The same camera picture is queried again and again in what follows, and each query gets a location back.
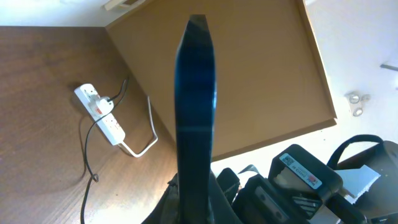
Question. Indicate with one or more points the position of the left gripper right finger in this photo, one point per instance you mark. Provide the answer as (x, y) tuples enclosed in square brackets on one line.
[(222, 210)]

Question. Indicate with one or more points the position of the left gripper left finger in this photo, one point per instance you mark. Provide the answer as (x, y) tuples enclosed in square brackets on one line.
[(167, 210)]

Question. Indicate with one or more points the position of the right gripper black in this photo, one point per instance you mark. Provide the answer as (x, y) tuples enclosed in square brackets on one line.
[(297, 187)]

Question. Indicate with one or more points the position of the blue Samsung Galaxy smartphone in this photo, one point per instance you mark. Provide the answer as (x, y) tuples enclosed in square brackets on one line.
[(195, 103)]

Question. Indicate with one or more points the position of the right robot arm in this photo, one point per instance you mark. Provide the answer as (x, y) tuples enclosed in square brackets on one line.
[(379, 204)]

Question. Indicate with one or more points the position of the white USB charger adapter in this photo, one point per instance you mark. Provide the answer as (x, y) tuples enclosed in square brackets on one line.
[(100, 106)]

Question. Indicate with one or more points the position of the brown wooden side partition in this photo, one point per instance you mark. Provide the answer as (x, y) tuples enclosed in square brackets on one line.
[(271, 84)]

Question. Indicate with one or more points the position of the white power strip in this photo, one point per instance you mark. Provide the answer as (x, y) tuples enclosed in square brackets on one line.
[(108, 123)]

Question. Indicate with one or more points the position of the twin ceiling spotlight fixture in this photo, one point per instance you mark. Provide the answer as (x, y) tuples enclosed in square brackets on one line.
[(356, 101)]

